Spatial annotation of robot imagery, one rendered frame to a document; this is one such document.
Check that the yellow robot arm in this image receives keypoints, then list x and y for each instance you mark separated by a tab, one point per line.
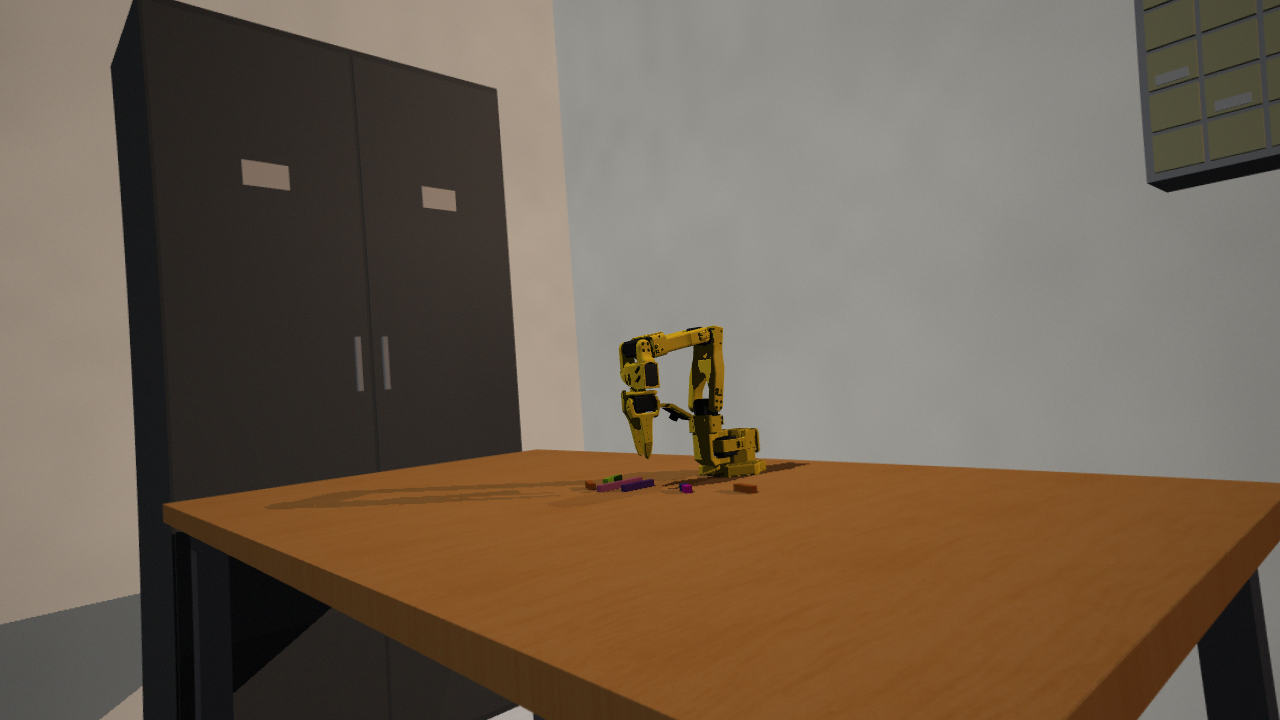
708	436

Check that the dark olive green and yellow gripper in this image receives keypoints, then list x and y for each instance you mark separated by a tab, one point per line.
635	405

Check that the pink rod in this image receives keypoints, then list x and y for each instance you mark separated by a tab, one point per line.
616	485

